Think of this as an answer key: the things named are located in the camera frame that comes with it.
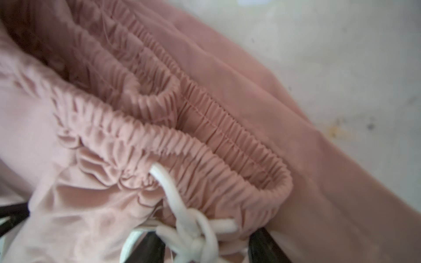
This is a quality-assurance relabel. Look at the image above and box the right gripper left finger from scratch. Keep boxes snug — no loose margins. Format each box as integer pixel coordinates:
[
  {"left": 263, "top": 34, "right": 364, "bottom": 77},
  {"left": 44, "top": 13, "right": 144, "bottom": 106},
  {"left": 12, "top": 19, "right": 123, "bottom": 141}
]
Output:
[{"left": 125, "top": 232, "right": 166, "bottom": 263}]

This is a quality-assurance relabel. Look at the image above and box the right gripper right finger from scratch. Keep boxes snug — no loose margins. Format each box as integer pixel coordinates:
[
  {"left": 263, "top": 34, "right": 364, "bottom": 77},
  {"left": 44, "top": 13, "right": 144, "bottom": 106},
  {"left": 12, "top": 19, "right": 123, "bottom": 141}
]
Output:
[{"left": 248, "top": 228, "right": 292, "bottom": 263}]

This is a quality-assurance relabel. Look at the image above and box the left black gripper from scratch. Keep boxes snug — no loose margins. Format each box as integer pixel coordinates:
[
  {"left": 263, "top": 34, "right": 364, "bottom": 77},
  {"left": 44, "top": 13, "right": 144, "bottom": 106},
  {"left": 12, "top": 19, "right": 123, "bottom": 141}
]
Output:
[{"left": 1, "top": 202, "right": 30, "bottom": 237}]

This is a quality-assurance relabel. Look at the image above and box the pink garment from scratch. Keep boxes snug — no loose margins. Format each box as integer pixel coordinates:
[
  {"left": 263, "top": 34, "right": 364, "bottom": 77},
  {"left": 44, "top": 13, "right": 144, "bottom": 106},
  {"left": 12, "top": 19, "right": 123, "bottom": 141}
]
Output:
[{"left": 1, "top": 1, "right": 421, "bottom": 263}]

